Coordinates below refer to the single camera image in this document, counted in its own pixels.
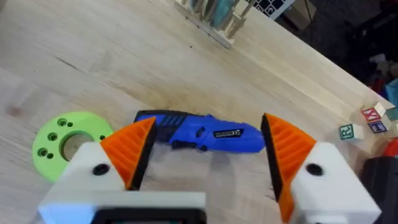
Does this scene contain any red round object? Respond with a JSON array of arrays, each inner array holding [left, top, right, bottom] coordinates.
[[382, 139, 398, 157]]

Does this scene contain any blue electric screwdriver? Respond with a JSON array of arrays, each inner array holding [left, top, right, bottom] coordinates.
[[133, 109, 267, 154]]

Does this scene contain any black and white marker board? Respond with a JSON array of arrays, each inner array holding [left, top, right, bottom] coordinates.
[[245, 0, 296, 20]]

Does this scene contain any grey plate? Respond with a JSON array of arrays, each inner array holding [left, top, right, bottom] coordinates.
[[188, 0, 218, 16]]

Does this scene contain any teal plate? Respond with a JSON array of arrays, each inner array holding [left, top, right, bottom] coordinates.
[[211, 0, 239, 28]]

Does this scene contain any toy block with red letter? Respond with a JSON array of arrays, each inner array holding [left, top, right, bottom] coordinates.
[[360, 101, 387, 123]]

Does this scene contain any toy block with blue letter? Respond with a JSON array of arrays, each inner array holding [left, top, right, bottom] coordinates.
[[368, 117, 392, 134]]

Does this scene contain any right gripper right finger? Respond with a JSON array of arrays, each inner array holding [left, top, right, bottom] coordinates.
[[260, 112, 382, 224]]

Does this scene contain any toy block with green letter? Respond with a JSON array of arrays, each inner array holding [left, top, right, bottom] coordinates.
[[338, 123, 364, 141]]

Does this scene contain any green disc with holes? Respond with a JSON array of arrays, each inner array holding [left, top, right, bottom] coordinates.
[[32, 111, 114, 183]]

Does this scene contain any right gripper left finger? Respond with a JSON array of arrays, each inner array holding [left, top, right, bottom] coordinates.
[[52, 116, 158, 192]]

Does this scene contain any wooden peg rack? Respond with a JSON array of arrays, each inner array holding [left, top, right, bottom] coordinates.
[[174, 0, 259, 50]]

